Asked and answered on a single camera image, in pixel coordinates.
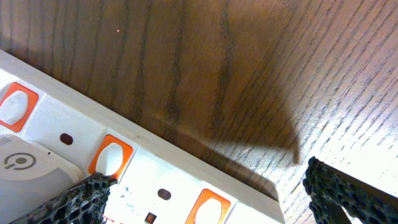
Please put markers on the white power strip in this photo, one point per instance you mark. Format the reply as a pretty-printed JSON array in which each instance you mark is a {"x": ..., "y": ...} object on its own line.
[{"x": 157, "y": 181}]

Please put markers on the white USB charger plug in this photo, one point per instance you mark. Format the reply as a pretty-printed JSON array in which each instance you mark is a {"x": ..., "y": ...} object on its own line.
[{"x": 30, "y": 176}]

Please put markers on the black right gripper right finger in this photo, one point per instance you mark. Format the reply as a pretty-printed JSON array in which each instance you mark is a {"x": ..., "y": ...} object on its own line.
[{"x": 335, "y": 196}]

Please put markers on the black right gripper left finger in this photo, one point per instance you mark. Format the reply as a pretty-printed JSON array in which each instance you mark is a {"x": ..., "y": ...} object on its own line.
[{"x": 85, "y": 202}]

